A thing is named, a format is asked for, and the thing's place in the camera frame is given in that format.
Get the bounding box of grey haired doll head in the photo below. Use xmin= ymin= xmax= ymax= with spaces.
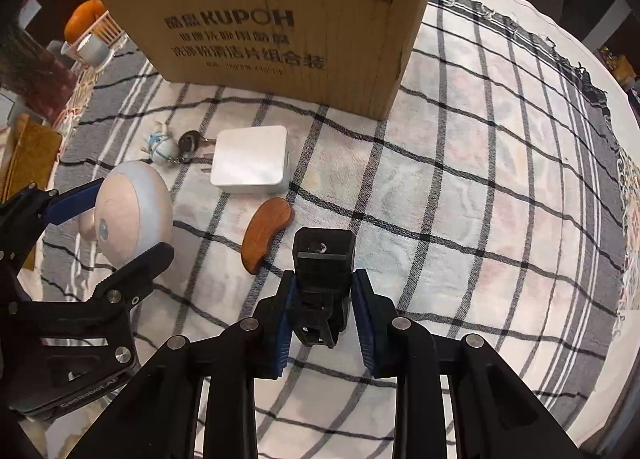
xmin=78 ymin=161 xmax=174 ymax=268

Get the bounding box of black bike light mount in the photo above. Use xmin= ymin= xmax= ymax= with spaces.
xmin=288 ymin=227 xmax=356 ymax=349

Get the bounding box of brown wooden curved handle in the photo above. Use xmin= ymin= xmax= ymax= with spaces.
xmin=240 ymin=197 xmax=294 ymax=275

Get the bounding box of white astronaut keychain figure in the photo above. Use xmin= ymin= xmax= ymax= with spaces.
xmin=142 ymin=122 xmax=180 ymax=166

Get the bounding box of black key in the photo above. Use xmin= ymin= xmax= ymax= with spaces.
xmin=178 ymin=130 xmax=216 ymax=163

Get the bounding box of white power adapter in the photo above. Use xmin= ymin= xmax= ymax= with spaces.
xmin=209 ymin=125 xmax=291 ymax=194

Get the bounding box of plaid grey white tablecloth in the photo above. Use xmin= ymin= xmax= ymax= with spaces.
xmin=53 ymin=0 xmax=626 ymax=458

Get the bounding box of white cylinder speaker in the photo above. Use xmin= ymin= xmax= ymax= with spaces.
xmin=76 ymin=33 xmax=113 ymax=70

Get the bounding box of white plastic fruit basket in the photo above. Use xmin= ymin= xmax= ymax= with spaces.
xmin=61 ymin=11 xmax=125 ymax=63

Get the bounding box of orange front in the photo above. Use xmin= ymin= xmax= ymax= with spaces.
xmin=64 ymin=0 xmax=106 ymax=44

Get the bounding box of patterned floral table mat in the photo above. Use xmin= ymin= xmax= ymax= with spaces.
xmin=618 ymin=148 xmax=640 ymax=312

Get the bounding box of brown cardboard box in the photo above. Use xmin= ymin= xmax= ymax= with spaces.
xmin=102 ymin=0 xmax=428 ymax=120

